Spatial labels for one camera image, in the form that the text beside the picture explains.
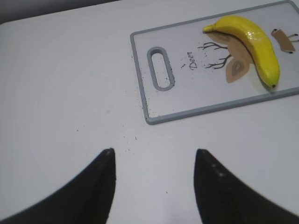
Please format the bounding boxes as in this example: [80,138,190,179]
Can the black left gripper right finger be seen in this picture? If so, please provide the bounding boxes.
[194,149,299,224]

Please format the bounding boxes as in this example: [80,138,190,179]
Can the white grey-rimmed cutting board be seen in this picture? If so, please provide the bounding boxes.
[130,0,299,125]

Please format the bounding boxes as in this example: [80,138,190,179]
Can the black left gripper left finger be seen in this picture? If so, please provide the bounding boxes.
[1,148,116,224]

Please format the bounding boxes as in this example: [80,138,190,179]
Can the yellow plastic banana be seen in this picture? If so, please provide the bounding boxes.
[202,15,280,88]

